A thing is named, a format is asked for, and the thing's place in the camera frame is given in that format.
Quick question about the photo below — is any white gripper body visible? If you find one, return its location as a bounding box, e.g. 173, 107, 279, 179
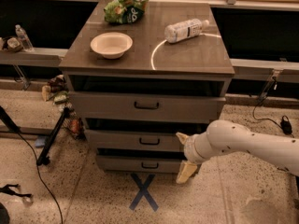
183, 133, 208, 164

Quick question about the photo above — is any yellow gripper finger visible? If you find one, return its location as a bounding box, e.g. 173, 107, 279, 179
176, 132, 189, 145
176, 161, 198, 184

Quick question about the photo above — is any grey drawer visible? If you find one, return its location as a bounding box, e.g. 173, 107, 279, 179
85, 130, 183, 152
96, 155, 181, 174
70, 91, 225, 123

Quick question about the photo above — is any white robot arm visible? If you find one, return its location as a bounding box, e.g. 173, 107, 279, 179
176, 119, 299, 184

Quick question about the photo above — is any grey drawer cabinet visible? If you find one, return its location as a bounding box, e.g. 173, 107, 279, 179
60, 2, 235, 161

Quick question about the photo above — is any grey bottom drawer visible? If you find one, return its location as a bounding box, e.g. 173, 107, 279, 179
96, 155, 181, 174

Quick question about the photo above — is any grey top drawer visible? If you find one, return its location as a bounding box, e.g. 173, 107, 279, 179
70, 91, 225, 123

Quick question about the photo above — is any blue tape cross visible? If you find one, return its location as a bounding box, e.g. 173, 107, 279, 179
129, 174, 159, 212

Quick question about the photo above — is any lying clear plastic bottle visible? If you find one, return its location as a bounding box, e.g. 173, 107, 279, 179
164, 19, 209, 44

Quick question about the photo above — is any white bowl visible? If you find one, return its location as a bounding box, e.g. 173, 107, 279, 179
90, 32, 133, 59

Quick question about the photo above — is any pile of snack bags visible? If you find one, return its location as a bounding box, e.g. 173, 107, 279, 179
41, 75, 85, 140

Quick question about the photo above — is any black tripod leg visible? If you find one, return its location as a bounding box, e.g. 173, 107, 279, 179
36, 107, 69, 166

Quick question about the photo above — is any green chip bag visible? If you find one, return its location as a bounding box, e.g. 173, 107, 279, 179
104, 0, 149, 24

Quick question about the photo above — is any upright water bottle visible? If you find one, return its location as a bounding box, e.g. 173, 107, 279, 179
15, 24, 34, 52

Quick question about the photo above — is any black floor cable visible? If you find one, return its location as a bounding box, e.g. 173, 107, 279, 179
0, 105, 64, 224

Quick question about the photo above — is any grey side shelf rail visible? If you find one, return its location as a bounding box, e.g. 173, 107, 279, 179
0, 48, 67, 67

